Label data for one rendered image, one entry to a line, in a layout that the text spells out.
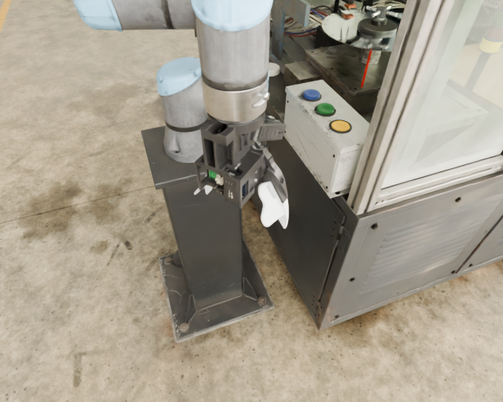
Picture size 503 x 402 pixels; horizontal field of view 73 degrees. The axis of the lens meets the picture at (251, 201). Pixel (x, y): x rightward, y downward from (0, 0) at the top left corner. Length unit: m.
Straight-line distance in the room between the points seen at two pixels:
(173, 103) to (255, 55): 0.50
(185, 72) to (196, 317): 0.98
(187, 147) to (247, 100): 0.53
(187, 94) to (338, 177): 0.39
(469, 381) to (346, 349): 0.44
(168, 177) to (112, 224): 1.01
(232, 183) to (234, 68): 0.14
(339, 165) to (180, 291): 0.98
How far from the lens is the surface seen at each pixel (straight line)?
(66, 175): 2.25
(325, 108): 0.84
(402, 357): 1.52
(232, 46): 0.36
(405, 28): 0.61
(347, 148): 0.75
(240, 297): 1.49
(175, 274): 1.58
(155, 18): 0.47
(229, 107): 0.39
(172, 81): 0.82
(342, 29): 1.17
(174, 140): 0.91
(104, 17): 0.48
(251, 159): 0.45
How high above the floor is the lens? 1.34
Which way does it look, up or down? 47 degrees down
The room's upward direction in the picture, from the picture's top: straight up
